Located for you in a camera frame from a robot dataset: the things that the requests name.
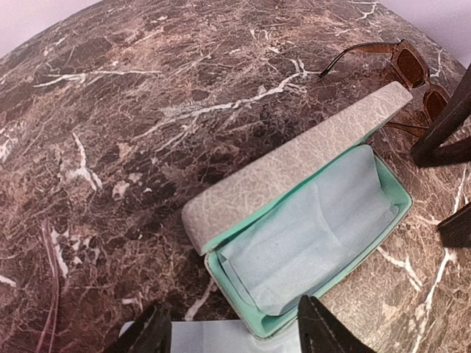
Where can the blue cleaning cloth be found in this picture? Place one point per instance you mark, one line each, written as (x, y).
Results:
(229, 336)
(312, 235)

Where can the light grey glasses case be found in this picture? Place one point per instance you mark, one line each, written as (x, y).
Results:
(219, 214)

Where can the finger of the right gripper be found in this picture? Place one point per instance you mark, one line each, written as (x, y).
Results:
(428, 151)
(455, 231)

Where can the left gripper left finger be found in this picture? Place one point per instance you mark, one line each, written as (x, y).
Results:
(150, 332)

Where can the brown sunglasses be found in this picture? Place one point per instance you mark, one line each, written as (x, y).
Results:
(413, 70)

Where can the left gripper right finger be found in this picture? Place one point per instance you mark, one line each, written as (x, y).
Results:
(320, 331)

